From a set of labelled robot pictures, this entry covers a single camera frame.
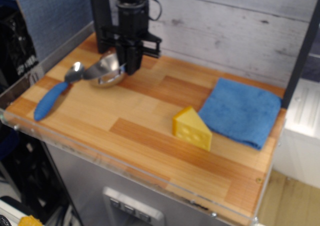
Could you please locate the white metal block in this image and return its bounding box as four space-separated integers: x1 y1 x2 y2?
273 79 320 188

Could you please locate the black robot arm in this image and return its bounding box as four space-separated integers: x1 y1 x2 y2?
101 0 162 75

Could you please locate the black equipment rack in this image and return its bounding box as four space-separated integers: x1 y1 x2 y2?
0 5 39 91

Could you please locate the dark grey left post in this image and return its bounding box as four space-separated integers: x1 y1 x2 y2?
90 0 115 54

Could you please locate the blue handled metal spoon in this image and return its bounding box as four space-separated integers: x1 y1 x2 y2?
33 62 85 121

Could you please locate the small steel two-handled pan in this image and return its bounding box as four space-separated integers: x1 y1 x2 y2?
82 53 126 88

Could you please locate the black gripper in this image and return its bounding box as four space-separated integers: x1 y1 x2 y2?
108 0 162 75

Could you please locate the folded blue cloth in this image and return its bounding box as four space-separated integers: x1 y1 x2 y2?
198 78 282 150

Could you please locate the clear acrylic table guard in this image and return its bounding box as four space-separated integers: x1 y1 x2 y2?
1 35 286 225

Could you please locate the dark grey post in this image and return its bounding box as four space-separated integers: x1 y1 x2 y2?
90 0 115 54
281 0 320 109

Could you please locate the silver control panel with buttons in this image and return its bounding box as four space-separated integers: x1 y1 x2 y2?
102 186 166 225

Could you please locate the yellow and black object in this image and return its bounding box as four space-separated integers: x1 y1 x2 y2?
0 213 48 226

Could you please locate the dark grey right post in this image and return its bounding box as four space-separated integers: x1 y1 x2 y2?
281 0 320 109

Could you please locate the grey metal cabinet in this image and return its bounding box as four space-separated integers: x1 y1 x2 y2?
46 142 241 226

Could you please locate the yellow toy cheese wedge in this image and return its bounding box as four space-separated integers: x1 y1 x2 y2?
172 106 213 151

